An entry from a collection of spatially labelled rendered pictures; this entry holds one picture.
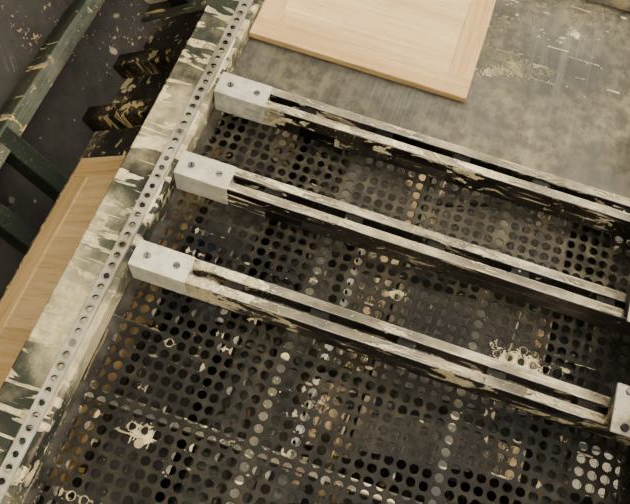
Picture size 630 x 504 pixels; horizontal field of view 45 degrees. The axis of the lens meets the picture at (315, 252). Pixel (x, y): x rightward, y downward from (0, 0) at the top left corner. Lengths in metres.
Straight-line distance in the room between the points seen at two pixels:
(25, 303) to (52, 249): 0.17
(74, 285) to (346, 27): 0.94
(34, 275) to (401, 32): 1.17
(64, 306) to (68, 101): 1.21
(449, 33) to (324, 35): 0.32
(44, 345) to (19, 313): 0.56
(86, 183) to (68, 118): 0.45
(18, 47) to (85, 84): 0.27
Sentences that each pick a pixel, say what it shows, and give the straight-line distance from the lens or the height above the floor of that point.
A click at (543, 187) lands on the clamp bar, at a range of 1.77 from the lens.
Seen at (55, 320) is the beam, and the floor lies 0.84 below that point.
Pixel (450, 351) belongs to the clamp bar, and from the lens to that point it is 1.55.
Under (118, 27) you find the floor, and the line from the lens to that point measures 2.89.
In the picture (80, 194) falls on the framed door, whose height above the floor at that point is 0.33.
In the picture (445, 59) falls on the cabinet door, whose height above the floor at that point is 1.30.
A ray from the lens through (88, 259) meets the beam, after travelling 1.64.
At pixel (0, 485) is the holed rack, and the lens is 1.53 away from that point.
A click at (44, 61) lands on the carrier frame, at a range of 2.45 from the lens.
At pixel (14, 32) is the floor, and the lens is 2.62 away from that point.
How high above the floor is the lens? 2.11
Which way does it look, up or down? 34 degrees down
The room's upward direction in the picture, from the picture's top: 91 degrees clockwise
